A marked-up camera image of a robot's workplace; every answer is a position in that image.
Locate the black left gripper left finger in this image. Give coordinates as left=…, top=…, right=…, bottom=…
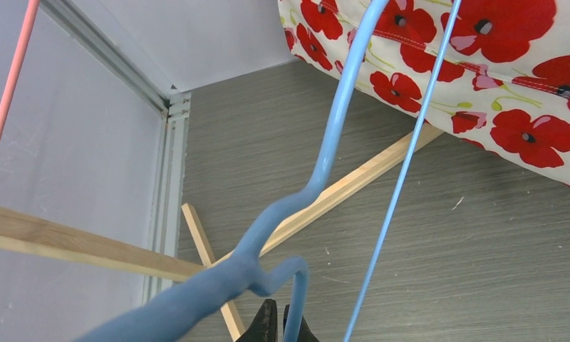
left=237, top=299, right=278, bottom=342

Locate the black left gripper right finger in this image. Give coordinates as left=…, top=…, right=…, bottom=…
left=283, top=304, right=319, bottom=342

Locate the blue wire hanger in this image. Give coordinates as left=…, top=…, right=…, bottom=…
left=75, top=0, right=463, bottom=342

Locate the pink wire hanger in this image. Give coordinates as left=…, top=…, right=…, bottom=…
left=0, top=0, right=41, bottom=142

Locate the poppy print white skirt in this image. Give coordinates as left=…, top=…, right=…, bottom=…
left=277, top=0, right=570, bottom=195

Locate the wooden clothes rack frame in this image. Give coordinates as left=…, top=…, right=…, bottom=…
left=0, top=124, right=441, bottom=341

